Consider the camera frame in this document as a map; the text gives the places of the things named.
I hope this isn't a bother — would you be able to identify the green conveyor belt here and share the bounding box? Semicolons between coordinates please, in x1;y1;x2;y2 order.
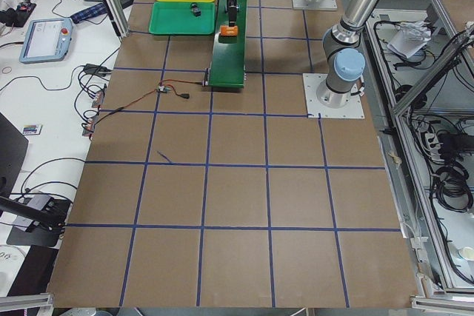
207;0;247;89

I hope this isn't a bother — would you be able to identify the green push button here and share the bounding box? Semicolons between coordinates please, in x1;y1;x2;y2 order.
190;3;201;17

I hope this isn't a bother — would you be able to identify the green plastic tray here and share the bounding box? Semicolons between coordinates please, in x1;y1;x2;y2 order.
149;1;216;35

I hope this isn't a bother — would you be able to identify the orange cylinder with label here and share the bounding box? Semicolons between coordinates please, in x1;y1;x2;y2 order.
220;25;238;37

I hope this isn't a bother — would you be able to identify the teach pendant near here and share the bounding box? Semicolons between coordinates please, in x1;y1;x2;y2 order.
19;18;73;64

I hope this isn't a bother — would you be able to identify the red black wire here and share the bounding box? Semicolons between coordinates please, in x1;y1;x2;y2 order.
92;78;204;124

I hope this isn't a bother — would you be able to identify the blue checkered cloth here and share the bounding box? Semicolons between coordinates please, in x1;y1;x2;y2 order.
70;3;107;24

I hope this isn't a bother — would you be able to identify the black monitor stand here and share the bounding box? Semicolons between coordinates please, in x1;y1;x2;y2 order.
1;115;72;247

